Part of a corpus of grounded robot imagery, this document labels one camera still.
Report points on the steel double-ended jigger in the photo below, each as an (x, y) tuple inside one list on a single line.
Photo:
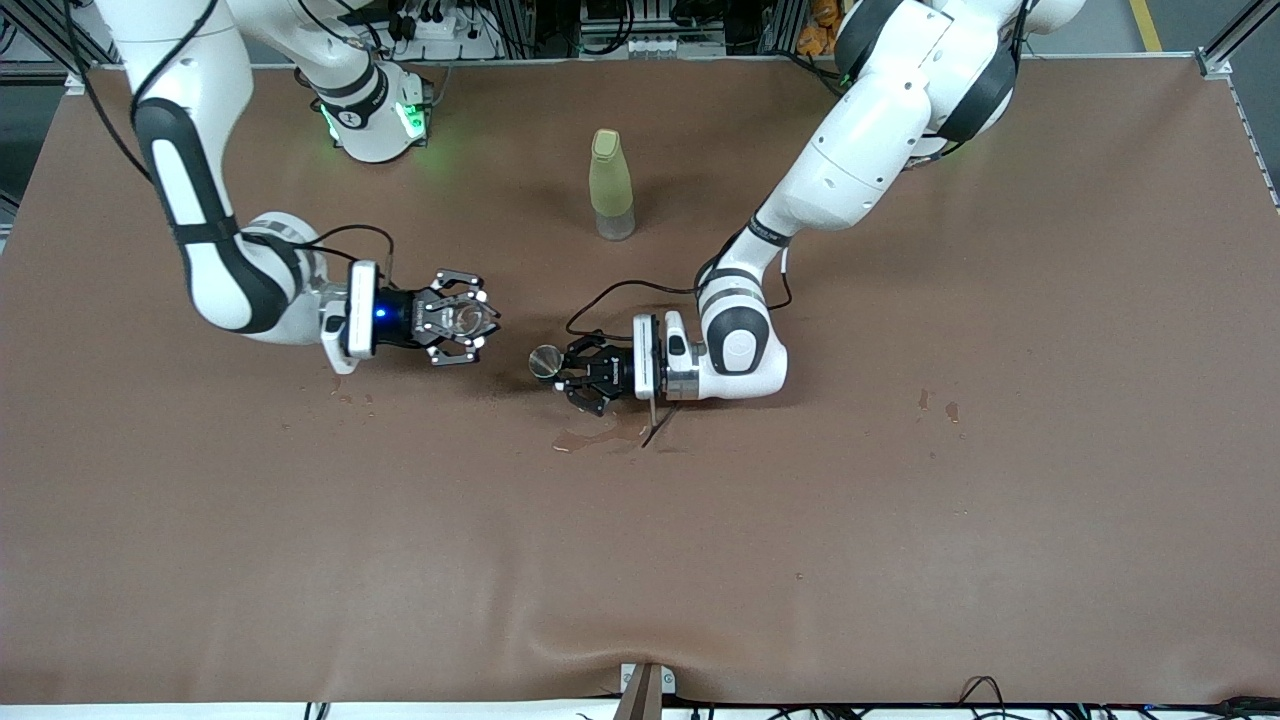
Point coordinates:
[(545, 362)]

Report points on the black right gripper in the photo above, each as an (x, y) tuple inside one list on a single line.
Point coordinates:
[(398, 317)]

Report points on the aluminium frame post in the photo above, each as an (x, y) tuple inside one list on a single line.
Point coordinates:
[(50, 32), (1235, 35)]

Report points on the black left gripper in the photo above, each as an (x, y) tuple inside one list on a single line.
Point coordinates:
[(611, 371)]

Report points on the brown liquid puddle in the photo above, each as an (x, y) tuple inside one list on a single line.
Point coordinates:
[(580, 440)]

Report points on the brown table mat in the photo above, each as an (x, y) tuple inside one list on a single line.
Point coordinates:
[(700, 550)]

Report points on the pile of orange items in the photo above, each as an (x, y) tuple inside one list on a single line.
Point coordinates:
[(820, 35)]

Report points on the translucent yellow-green bottle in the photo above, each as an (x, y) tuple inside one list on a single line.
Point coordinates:
[(611, 180)]

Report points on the clear glass cup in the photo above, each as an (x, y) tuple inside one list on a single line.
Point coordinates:
[(468, 320)]

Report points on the small brown liquid drips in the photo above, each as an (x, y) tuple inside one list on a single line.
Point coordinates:
[(923, 400)]

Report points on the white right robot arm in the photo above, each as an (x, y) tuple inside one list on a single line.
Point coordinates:
[(170, 60)]

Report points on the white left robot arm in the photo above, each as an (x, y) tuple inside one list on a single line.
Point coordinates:
[(860, 150)]

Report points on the metal mount bracket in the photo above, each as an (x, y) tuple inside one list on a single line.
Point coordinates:
[(645, 700)]

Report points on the white power strip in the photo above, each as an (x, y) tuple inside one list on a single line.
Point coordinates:
[(455, 40)]

